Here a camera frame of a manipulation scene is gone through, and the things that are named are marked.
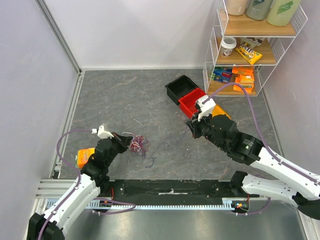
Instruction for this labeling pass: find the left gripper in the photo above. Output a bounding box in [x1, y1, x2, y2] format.
[105, 131, 133, 166]

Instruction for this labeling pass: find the dark blue wire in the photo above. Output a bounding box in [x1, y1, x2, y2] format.
[144, 124, 191, 169]

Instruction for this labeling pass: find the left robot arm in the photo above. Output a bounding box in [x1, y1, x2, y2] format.
[26, 132, 133, 240]

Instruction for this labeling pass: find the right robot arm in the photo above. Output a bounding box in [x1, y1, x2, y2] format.
[186, 115, 320, 220]

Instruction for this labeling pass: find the red plastic bin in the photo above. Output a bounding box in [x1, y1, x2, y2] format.
[178, 87, 206, 119]

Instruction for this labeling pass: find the yellow plastic bin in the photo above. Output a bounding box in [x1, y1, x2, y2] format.
[211, 104, 232, 120]

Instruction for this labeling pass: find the black plastic bin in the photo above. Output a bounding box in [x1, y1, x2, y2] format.
[165, 75, 198, 105]

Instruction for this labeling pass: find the blue green box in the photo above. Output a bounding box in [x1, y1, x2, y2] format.
[208, 66, 233, 84]

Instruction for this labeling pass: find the orange snack packs stack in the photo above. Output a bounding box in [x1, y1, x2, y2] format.
[232, 66, 255, 93]

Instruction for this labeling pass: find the white paper coffee cup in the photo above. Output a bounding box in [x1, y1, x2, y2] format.
[220, 37, 237, 57]

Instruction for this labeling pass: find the yellow candy bag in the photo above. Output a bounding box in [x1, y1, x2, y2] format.
[235, 43, 263, 65]

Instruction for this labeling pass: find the brown white snack box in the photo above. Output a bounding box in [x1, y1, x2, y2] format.
[239, 37, 266, 49]

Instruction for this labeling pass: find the beige bottle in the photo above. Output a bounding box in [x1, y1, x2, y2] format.
[225, 0, 249, 16]

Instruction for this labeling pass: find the grey green bottle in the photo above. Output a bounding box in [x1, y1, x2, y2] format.
[246, 0, 273, 21]

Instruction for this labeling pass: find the light green bottle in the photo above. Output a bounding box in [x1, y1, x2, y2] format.
[266, 0, 301, 27]

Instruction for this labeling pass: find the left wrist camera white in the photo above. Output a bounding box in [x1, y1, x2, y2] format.
[91, 124, 114, 139]

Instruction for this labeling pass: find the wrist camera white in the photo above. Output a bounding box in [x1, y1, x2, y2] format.
[195, 95, 216, 122]
[91, 124, 114, 139]

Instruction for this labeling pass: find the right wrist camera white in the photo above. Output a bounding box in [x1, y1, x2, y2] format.
[195, 95, 216, 122]

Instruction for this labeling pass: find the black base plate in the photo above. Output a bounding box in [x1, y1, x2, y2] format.
[99, 179, 248, 201]

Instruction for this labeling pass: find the white wire shelf rack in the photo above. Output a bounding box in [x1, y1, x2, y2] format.
[203, 0, 308, 96]

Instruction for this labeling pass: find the white slotted cable duct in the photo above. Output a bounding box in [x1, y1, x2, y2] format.
[46, 197, 252, 210]

